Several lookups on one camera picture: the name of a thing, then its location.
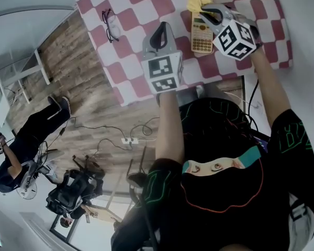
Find white power strip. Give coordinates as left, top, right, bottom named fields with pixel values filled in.
left=120, top=137, right=140, bottom=145

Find orange calculator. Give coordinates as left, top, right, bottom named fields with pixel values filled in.
left=190, top=11, right=215, bottom=55

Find white shelf unit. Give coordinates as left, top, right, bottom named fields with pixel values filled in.
left=0, top=48, right=52, bottom=127

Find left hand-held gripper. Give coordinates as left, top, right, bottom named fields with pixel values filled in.
left=141, top=21, right=185, bottom=95

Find looped black cable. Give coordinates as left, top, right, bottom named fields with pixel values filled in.
left=129, top=116, right=161, bottom=141

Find person's black printed shirt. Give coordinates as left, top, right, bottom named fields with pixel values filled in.
left=111, top=97, right=314, bottom=251

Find black office chair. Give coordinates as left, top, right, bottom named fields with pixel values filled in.
left=45, top=154, right=106, bottom=217

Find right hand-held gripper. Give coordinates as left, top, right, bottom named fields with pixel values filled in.
left=198, top=3, right=263, bottom=62

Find black metal stand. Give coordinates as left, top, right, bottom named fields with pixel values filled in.
left=126, top=145, right=148, bottom=191

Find person's right forearm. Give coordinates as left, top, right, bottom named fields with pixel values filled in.
left=250, top=47, right=291, bottom=128

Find short black floor cable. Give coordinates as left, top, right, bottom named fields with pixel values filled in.
left=93, top=138, right=133, bottom=157

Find long black floor cable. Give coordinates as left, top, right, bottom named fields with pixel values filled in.
left=67, top=116, right=128, bottom=141

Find person's left forearm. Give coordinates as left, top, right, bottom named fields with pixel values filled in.
left=155, top=92, right=186, bottom=164

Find red white checkered tablecloth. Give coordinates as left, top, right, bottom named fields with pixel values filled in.
left=73, top=0, right=294, bottom=107

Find thin white cable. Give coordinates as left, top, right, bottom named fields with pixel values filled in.
left=224, top=89, right=263, bottom=110

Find black eyeglasses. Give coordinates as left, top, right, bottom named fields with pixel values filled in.
left=102, top=8, right=120, bottom=44

